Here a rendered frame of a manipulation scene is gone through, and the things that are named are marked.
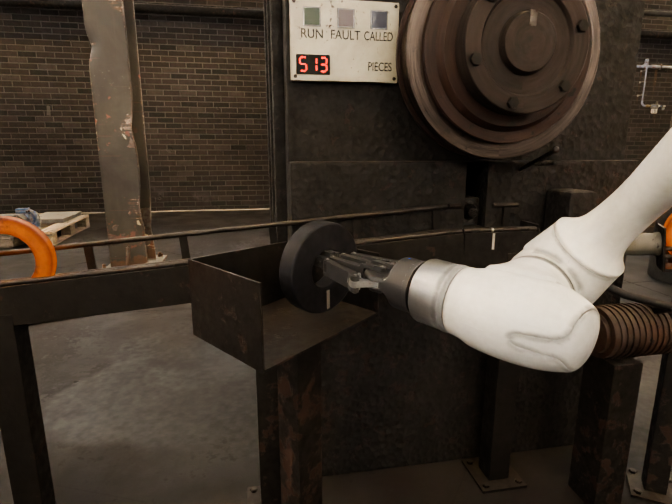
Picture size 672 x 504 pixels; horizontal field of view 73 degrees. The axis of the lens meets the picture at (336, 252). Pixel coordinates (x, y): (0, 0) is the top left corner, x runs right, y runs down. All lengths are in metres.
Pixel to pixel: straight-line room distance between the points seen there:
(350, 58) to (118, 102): 2.66
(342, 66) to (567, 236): 0.72
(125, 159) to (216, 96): 3.68
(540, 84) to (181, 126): 6.38
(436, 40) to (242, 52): 6.24
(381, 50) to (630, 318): 0.86
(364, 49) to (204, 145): 6.04
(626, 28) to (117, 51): 3.05
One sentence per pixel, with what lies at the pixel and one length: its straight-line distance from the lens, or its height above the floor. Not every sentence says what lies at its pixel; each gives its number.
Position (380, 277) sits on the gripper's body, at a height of 0.73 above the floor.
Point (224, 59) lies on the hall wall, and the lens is 7.22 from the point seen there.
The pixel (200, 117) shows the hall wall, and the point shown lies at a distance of 7.15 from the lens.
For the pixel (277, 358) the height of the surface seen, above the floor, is 0.59.
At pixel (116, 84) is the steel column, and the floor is 1.34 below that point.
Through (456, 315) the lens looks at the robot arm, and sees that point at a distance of 0.56.
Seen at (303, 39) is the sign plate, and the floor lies 1.15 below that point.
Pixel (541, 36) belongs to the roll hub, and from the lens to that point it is 1.11.
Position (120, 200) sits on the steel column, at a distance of 3.68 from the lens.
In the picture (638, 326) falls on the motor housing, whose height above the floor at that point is 0.50.
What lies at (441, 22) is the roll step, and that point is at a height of 1.16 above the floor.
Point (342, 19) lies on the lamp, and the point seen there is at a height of 1.20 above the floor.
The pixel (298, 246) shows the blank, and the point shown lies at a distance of 0.71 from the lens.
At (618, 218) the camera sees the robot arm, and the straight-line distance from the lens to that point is 0.63.
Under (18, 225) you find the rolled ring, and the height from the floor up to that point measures 0.75.
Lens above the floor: 0.90
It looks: 13 degrees down
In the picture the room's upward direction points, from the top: straight up
